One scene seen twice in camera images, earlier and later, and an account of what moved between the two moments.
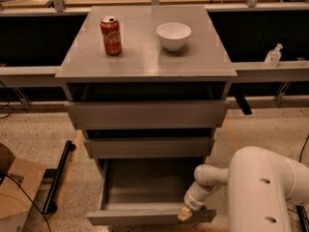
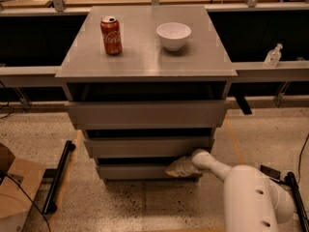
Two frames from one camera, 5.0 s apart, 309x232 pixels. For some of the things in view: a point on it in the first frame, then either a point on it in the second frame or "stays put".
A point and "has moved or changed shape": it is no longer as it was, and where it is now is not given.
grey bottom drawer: x=141 y=191 has moved or changed shape
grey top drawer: x=104 y=115 stays put
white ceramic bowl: x=173 y=35 stays put
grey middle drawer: x=149 y=148 stays put
